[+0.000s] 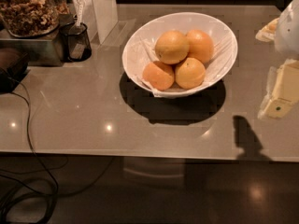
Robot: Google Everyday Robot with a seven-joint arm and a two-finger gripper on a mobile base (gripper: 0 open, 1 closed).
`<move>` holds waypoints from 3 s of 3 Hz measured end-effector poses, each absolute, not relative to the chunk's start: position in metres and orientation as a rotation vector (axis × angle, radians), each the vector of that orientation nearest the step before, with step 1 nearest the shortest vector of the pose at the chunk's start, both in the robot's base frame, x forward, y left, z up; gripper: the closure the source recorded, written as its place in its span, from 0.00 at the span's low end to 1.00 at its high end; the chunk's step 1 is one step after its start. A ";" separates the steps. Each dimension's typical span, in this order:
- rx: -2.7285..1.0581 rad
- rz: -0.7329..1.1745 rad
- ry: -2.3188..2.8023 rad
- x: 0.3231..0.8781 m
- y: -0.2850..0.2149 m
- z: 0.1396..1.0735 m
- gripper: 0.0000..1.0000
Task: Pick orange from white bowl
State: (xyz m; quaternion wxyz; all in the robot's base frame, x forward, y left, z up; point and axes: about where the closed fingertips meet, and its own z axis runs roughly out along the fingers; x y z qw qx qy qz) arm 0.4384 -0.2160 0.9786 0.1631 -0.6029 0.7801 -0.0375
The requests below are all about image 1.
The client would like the black cable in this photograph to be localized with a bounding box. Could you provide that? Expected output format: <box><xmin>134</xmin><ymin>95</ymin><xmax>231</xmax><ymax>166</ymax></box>
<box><xmin>0</xmin><ymin>77</ymin><xmax>116</xmax><ymax>224</ymax></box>

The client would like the white utensil in cup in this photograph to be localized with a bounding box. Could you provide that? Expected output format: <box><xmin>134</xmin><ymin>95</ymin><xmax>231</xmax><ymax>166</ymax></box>
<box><xmin>75</xmin><ymin>0</ymin><xmax>85</xmax><ymax>29</ymax></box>

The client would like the white paper bowl liner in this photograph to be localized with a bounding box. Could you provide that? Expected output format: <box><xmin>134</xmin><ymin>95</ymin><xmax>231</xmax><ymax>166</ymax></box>
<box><xmin>122</xmin><ymin>35</ymin><xmax>237</xmax><ymax>99</ymax></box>

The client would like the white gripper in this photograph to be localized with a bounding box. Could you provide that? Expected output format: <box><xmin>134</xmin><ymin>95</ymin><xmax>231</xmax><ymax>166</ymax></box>
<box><xmin>255</xmin><ymin>0</ymin><xmax>299</xmax><ymax>119</ymax></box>

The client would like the dark device at left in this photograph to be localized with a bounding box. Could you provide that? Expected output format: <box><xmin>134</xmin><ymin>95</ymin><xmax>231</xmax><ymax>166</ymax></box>
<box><xmin>0</xmin><ymin>48</ymin><xmax>29</xmax><ymax>92</ymax></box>

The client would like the glass jar of walnuts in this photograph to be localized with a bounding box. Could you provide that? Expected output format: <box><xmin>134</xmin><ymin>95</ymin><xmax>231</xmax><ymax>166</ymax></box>
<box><xmin>0</xmin><ymin>0</ymin><xmax>59</xmax><ymax>38</ymax></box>

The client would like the black mesh cup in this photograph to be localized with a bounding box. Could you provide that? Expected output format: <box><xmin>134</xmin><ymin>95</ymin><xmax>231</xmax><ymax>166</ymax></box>
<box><xmin>59</xmin><ymin>22</ymin><xmax>92</xmax><ymax>63</ymax></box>

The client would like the orange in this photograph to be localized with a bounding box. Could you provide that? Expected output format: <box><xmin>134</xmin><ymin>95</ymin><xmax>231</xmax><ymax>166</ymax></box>
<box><xmin>154</xmin><ymin>30</ymin><xmax>190</xmax><ymax>64</ymax></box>
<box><xmin>186</xmin><ymin>29</ymin><xmax>214</xmax><ymax>63</ymax></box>
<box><xmin>175</xmin><ymin>57</ymin><xmax>206</xmax><ymax>90</ymax></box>
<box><xmin>142</xmin><ymin>61</ymin><xmax>175</xmax><ymax>91</ymax></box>

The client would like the white bowl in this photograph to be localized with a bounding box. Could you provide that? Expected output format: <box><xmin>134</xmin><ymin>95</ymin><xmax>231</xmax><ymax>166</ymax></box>
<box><xmin>122</xmin><ymin>12</ymin><xmax>238</xmax><ymax>98</ymax></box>

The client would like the metal box stand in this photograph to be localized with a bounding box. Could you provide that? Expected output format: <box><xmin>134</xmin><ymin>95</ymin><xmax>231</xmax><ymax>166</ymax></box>
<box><xmin>0</xmin><ymin>12</ymin><xmax>74</xmax><ymax>66</ymax></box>

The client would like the white rectangular column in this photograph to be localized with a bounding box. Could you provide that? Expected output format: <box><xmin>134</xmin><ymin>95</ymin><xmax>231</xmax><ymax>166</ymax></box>
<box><xmin>81</xmin><ymin>0</ymin><xmax>118</xmax><ymax>44</ymax></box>

